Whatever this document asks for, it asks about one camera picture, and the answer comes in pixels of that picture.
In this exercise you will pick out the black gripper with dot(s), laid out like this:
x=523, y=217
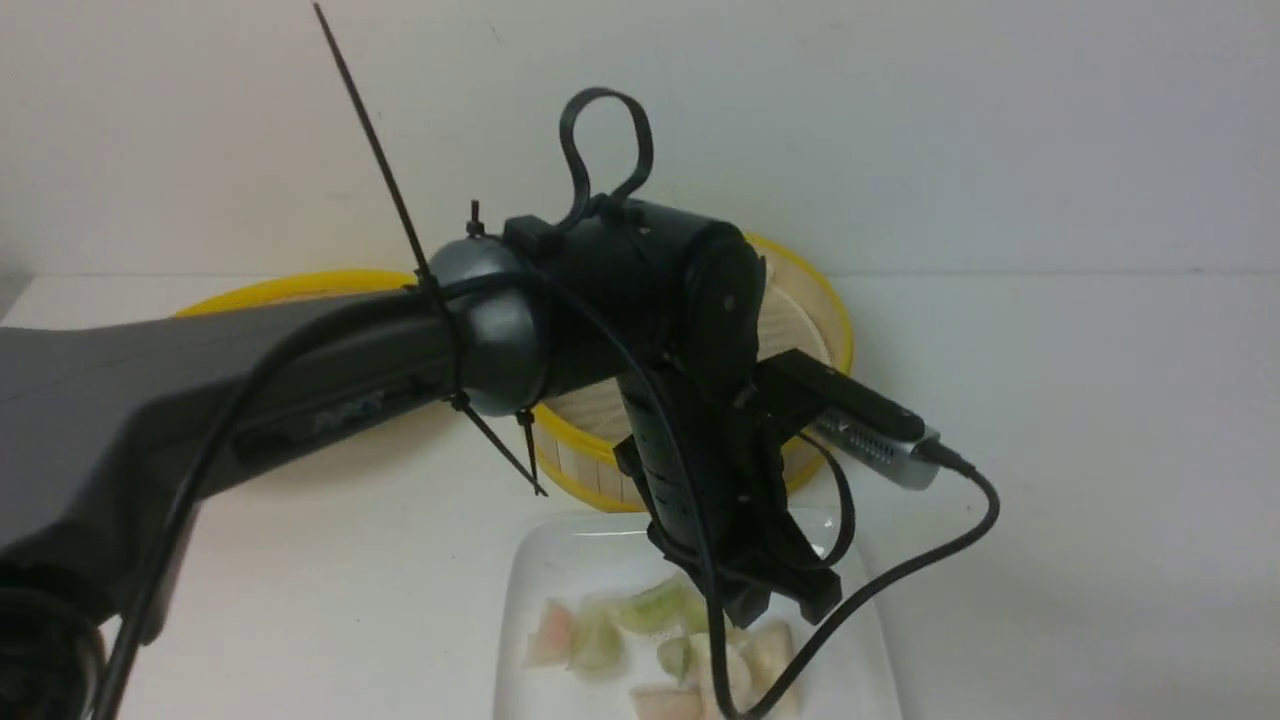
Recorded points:
x=710, y=470

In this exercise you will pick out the white dumpling top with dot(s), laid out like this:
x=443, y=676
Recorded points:
x=736, y=669

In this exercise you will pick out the white dumpling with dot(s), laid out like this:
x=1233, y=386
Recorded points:
x=736, y=669
x=768, y=651

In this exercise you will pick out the green dumpling front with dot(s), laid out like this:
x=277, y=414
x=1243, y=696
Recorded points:
x=660, y=609

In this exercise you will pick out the green dumpling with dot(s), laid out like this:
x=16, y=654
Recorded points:
x=660, y=609
x=675, y=657
x=596, y=645

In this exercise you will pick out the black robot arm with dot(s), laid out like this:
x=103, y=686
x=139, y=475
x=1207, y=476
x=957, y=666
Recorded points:
x=113, y=436

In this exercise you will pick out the white dumpling right on plate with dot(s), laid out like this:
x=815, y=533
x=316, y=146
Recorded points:
x=768, y=651

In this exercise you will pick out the green dumpling centre on plate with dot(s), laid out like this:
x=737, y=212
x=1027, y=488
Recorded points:
x=675, y=657

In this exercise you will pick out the pink dumpling bottom on plate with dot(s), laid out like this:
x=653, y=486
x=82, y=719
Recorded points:
x=661, y=702

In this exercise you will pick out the pink dumpling on plate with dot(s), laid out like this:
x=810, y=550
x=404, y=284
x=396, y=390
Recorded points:
x=550, y=644
x=661, y=702

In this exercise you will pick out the green dumpling left on plate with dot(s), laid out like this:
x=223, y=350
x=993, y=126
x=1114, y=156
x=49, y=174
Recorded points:
x=596, y=645

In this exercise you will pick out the white square plate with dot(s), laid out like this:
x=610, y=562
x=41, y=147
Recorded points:
x=597, y=556

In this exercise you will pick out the pink dumpling left on plate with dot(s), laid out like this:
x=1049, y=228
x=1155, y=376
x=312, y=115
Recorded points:
x=550, y=644

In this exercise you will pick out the yellow rimmed bamboo steamer basket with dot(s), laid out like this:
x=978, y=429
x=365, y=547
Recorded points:
x=574, y=435

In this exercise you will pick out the long black zip tie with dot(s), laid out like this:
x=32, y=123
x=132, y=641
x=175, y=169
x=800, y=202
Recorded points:
x=371, y=136

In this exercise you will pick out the yellow rimmed bamboo steamer lid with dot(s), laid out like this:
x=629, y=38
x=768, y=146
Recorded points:
x=300, y=287

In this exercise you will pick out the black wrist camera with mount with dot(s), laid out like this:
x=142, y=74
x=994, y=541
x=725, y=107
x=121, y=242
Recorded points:
x=860, y=420

